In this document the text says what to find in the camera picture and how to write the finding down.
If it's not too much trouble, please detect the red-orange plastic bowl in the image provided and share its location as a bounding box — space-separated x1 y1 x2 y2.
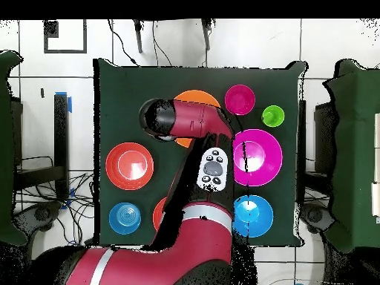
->
105 142 155 191
152 196 168 232

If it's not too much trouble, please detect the large orange bowl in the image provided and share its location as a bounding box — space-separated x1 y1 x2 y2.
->
173 89 222 148

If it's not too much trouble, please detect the small crimson bowl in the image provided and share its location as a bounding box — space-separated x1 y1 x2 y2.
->
224 84 256 116

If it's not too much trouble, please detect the large pink bowl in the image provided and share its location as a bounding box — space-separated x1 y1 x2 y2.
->
232 128 284 187

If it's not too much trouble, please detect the dark green tablecloth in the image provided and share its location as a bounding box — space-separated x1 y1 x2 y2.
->
93 58 308 248

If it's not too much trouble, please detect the small translucent blue bowl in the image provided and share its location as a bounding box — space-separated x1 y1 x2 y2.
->
108 202 143 235

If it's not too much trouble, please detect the large blue bowl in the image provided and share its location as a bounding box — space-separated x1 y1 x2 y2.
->
232 194 275 238

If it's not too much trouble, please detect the green plastic cup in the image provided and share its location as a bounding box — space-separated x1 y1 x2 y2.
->
261 105 286 128

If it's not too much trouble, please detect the black tripod leg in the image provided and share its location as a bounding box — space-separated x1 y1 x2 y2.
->
132 19 144 54
201 19 212 51

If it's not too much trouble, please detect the black stand with blue tape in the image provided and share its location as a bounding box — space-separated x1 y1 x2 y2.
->
13 91 73 203

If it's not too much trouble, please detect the green cloth side table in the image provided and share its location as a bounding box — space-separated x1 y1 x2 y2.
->
323 59 380 253
0 50 27 246

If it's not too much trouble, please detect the thin black cable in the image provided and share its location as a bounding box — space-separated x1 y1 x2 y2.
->
151 20 173 67
107 19 139 67

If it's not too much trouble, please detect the tangle of cables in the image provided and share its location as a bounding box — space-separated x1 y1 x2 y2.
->
14 171 95 244

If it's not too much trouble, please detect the black square frame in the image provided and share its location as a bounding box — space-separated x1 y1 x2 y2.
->
43 19 88 54

